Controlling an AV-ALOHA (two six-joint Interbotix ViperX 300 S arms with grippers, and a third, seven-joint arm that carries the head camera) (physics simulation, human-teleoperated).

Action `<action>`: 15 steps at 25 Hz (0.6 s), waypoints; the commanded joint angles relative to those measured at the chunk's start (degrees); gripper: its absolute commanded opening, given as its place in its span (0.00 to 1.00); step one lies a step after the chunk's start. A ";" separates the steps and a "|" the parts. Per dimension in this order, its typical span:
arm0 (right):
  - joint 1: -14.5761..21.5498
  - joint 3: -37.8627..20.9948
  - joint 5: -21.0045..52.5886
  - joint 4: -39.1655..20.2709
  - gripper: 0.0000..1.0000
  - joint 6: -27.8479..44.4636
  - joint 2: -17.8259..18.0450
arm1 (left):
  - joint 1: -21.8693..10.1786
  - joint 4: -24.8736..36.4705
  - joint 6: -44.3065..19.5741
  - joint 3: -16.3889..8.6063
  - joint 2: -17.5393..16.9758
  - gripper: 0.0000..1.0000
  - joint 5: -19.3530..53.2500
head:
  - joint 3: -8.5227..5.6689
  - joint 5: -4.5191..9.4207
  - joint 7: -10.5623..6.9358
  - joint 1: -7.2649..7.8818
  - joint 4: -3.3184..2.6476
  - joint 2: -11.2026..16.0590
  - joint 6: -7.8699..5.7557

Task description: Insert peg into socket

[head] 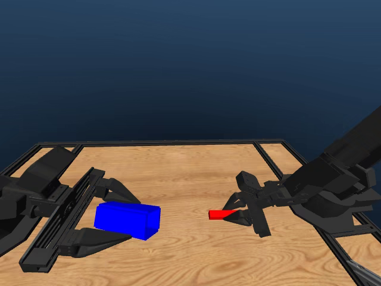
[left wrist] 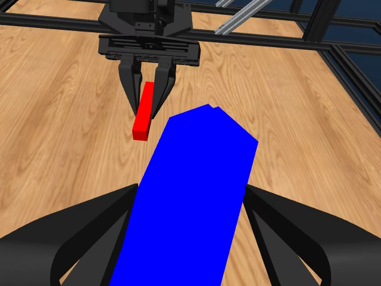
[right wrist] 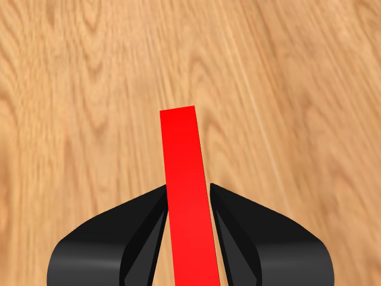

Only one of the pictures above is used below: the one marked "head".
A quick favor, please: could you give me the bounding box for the thin red peg bar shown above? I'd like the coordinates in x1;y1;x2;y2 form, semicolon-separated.
208;209;239;221

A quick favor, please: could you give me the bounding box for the black table frame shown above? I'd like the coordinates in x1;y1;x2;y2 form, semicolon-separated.
0;138;381;286

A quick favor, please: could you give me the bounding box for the blue hollow socket block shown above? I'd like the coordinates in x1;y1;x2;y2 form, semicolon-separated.
93;201;162;241

